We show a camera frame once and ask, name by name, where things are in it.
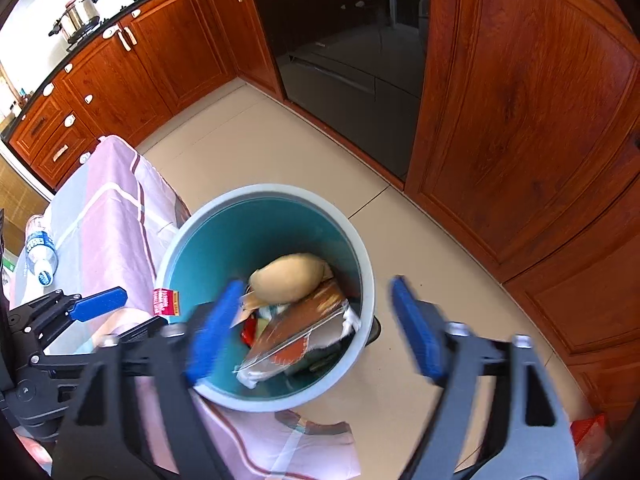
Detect steel pot with lid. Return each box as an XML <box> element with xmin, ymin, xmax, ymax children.
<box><xmin>48</xmin><ymin>0</ymin><xmax>104</xmax><ymax>41</ymax></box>

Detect teal trash bin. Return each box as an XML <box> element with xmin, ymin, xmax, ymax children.
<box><xmin>156</xmin><ymin>186</ymin><xmax>382</xmax><ymax>413</ymax></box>

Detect wooden base cabinets with drawers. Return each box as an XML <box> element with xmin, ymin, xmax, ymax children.
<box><xmin>9</xmin><ymin>0</ymin><xmax>286</xmax><ymax>188</ymax></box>

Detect black built-in oven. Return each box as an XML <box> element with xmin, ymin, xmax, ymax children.
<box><xmin>249</xmin><ymin>0</ymin><xmax>432</xmax><ymax>182</ymax></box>

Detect red plastic bag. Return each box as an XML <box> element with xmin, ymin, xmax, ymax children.
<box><xmin>570</xmin><ymin>412</ymin><xmax>613</xmax><ymax>467</ymax></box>

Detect pink and grey tablecloth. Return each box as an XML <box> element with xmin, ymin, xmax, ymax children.
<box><xmin>10</xmin><ymin>135</ymin><xmax>363</xmax><ymax>480</ymax></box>

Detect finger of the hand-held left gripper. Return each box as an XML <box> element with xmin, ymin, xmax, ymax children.
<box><xmin>7</xmin><ymin>286</ymin><xmax>127</xmax><ymax>346</ymax></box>
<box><xmin>30</xmin><ymin>322</ymin><xmax>173</xmax><ymax>368</ymax></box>

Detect small red packet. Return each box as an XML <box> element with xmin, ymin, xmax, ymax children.
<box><xmin>152</xmin><ymin>287</ymin><xmax>182</xmax><ymax>318</ymax></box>

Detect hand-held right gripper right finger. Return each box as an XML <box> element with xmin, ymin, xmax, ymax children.
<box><xmin>390</xmin><ymin>275</ymin><xmax>581</xmax><ymax>480</ymax></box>

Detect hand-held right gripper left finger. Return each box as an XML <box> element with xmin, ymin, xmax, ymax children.
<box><xmin>50</xmin><ymin>280</ymin><xmax>246</xmax><ymax>480</ymax></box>

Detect tall wooden cabinet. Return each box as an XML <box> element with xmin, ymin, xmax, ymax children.
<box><xmin>404</xmin><ymin>0</ymin><xmax>640</xmax><ymax>416</ymax></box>

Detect clear plastic water bottle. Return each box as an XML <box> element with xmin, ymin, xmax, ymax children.
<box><xmin>24</xmin><ymin>215</ymin><xmax>60</xmax><ymax>288</ymax></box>

